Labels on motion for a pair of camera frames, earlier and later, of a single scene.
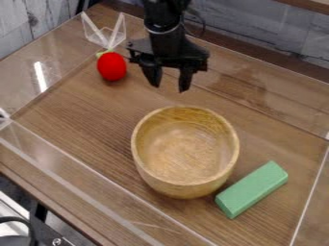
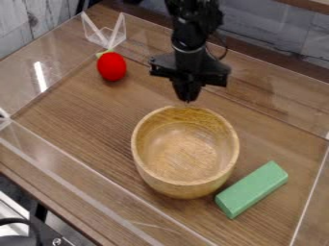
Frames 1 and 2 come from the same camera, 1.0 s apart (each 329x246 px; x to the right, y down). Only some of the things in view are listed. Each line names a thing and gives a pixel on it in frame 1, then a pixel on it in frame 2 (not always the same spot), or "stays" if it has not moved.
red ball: (112, 64) stays
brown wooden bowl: (183, 151) stays
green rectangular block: (263, 181) stays
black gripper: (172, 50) -> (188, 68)
